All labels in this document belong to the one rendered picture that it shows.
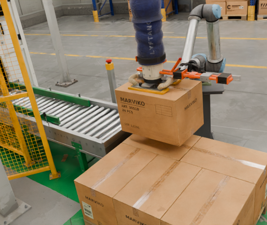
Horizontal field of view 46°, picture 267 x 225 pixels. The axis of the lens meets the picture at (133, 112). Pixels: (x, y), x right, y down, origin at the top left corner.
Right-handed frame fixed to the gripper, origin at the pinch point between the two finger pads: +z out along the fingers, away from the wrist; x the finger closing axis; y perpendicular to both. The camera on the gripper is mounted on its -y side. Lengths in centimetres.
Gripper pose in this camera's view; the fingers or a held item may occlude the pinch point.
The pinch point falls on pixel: (182, 73)
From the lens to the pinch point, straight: 243.3
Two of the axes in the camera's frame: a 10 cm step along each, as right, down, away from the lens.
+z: -6.0, 4.3, -6.8
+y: -7.9, -1.8, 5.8
